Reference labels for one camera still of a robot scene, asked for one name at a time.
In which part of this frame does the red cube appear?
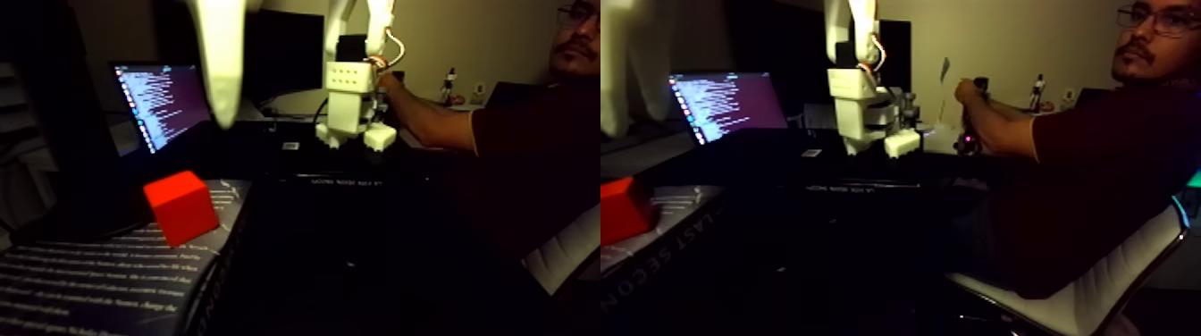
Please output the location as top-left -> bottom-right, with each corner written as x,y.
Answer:
143,171 -> 221,248

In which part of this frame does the black leader arm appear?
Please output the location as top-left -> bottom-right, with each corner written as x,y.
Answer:
959,75 -> 992,156

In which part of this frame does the person's hand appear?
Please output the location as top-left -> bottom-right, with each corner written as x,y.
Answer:
953,80 -> 987,118

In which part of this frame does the laptop with lit screen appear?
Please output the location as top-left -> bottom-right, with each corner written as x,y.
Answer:
109,61 -> 273,180

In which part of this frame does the black box with white lettering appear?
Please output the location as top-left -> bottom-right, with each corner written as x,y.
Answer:
265,169 -> 376,189

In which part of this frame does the black book with white text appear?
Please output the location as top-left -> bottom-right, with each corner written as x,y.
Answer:
0,178 -> 255,336

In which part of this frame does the white office chair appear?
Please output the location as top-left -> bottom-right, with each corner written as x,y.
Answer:
945,192 -> 1191,336

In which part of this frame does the person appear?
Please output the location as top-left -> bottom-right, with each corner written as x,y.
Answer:
999,0 -> 1201,301

